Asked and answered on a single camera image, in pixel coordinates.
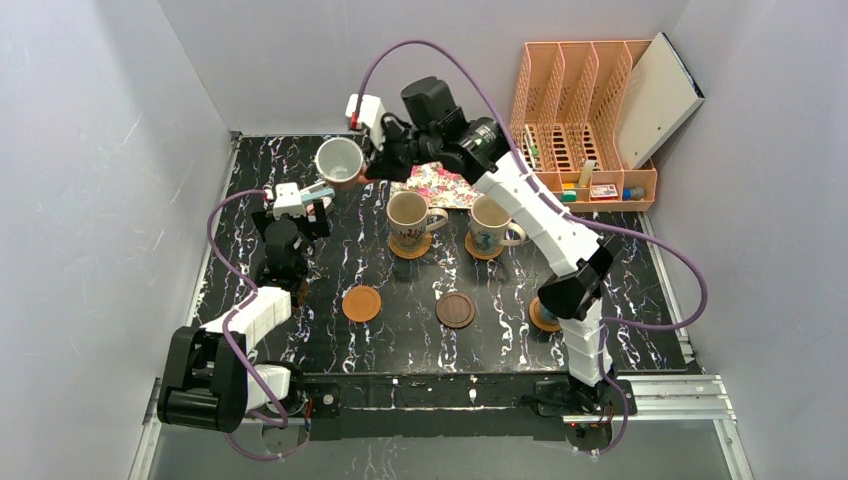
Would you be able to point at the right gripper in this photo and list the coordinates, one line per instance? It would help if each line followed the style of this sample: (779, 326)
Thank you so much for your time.
(381, 162)

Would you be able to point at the terracotta round coaster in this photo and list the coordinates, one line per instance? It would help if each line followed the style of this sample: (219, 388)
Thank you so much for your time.
(362, 304)

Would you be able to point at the pink floral mug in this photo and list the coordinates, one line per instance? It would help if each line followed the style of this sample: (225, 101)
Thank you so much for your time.
(341, 163)

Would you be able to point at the white pink stapler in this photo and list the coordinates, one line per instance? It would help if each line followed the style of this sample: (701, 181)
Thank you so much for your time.
(328, 206)

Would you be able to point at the peach desk file organizer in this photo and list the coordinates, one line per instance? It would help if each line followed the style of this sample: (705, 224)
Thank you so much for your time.
(570, 94)

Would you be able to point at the blue mug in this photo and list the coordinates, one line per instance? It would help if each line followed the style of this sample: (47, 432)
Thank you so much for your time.
(545, 315)

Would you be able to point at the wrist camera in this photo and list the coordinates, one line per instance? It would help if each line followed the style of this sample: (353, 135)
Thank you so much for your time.
(287, 200)
(368, 118)

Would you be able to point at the dark walnut round coaster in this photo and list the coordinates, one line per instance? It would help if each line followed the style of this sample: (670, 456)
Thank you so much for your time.
(455, 310)

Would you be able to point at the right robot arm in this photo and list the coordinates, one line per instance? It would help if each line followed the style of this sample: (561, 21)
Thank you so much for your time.
(479, 151)

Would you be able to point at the white board binder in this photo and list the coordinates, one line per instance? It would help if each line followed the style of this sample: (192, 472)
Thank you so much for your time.
(660, 96)

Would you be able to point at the green eraser block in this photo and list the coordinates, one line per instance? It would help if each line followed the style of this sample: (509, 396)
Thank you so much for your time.
(569, 196)

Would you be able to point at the blue cap bottle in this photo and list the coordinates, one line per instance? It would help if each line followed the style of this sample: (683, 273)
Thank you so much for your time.
(633, 194)

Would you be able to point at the green white marker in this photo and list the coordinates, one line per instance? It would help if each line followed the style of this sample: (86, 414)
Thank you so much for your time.
(531, 147)

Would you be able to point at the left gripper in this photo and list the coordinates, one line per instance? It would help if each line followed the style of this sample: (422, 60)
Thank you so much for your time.
(291, 223)

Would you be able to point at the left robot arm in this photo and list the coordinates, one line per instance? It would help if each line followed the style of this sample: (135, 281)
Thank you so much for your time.
(208, 381)

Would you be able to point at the beige mug with number three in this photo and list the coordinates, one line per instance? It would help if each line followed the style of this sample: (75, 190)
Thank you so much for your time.
(491, 226)

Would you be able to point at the aluminium front rail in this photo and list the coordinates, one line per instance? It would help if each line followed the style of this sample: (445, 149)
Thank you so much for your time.
(470, 426)

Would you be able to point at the floral serving tray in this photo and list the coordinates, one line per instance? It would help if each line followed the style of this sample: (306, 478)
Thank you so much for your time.
(441, 188)

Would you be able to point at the woven rattan coaster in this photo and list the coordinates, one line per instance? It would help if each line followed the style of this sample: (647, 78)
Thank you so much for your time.
(472, 250)
(410, 252)

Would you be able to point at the light wooden round coaster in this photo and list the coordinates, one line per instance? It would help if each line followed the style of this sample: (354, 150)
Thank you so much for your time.
(534, 318)

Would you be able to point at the red card box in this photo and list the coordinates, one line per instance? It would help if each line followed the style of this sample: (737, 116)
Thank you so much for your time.
(603, 192)

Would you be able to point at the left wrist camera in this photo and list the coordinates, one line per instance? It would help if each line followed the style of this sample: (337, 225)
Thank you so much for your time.
(287, 200)

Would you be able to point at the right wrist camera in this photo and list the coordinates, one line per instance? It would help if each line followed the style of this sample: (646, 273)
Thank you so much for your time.
(368, 118)

